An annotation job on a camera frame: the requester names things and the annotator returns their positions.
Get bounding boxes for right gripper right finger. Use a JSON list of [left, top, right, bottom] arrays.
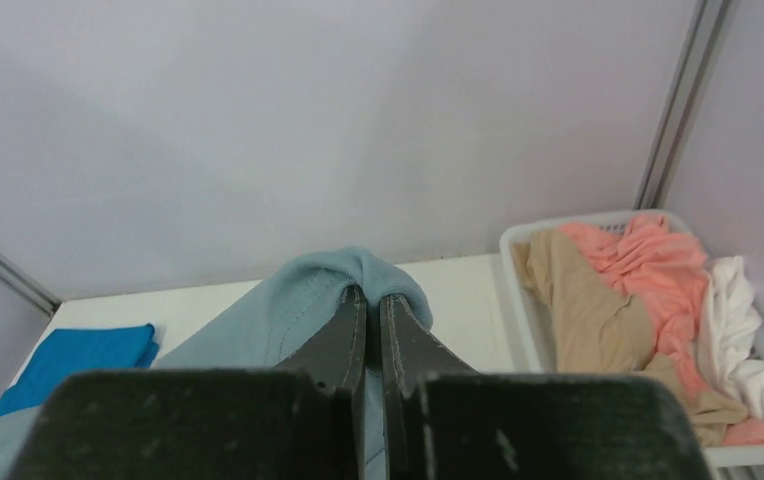
[[379, 294, 475, 479]]

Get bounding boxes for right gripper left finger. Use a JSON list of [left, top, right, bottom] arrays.
[[276, 286, 367, 479]]

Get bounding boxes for grey-blue t shirt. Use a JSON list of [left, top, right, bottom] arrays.
[[0, 248, 433, 479]]

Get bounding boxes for white plastic laundry basket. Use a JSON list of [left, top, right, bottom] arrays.
[[499, 210, 764, 469]]

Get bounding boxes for beige t shirt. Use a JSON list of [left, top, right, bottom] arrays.
[[511, 230, 748, 446]]

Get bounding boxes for pink t shirt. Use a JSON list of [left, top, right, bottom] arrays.
[[559, 214, 764, 447]]

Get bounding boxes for folded bright blue t shirt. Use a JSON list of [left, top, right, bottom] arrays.
[[0, 324, 159, 417]]

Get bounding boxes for white t shirt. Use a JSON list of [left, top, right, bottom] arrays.
[[696, 256, 764, 445]]

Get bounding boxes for left aluminium frame post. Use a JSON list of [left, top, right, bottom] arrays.
[[0, 253, 62, 318]]

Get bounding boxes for aluminium frame post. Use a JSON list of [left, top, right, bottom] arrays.
[[0, 253, 62, 318], [634, 0, 733, 210]]

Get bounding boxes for right aluminium frame post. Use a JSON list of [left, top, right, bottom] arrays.
[[634, 0, 733, 210]]

